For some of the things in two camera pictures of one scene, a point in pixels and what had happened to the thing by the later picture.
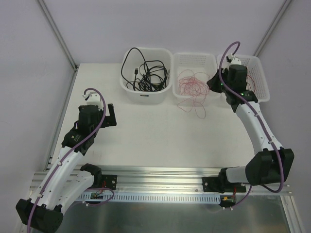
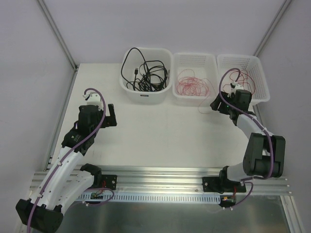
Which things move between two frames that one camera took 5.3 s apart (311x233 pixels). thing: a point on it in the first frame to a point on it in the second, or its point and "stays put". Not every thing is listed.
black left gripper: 107,120 stays put
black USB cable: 136,72 stays put
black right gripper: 214,84 to 219,104
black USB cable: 154,74 stays put
